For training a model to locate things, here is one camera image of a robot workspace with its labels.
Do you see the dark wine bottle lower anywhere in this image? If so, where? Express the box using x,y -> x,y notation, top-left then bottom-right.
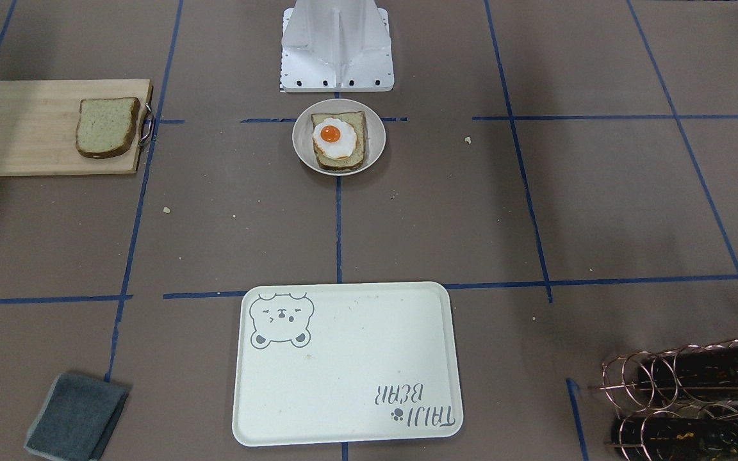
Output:
605,405 -> 738,460

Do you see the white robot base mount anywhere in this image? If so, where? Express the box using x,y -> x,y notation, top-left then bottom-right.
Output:
279,1 -> 395,93

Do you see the white round plate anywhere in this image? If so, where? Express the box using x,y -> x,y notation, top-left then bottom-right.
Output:
291,99 -> 386,176

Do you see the grey folded cloth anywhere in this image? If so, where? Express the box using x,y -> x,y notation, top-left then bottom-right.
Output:
24,373 -> 129,460

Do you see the wooden cutting board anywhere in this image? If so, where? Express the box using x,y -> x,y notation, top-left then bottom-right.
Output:
0,79 -> 152,176

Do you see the dark wine bottle upper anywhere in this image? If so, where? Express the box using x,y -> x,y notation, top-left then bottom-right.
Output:
637,345 -> 738,403

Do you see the fried egg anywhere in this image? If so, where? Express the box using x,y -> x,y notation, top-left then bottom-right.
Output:
313,117 -> 358,161

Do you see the copper wire bottle rack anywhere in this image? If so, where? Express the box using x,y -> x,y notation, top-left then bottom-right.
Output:
594,338 -> 738,432

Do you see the dark wine bottle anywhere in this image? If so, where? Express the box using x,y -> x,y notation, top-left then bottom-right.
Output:
637,345 -> 738,403
605,405 -> 738,460

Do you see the white bear tray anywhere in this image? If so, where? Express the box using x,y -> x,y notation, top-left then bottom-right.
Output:
231,281 -> 464,447

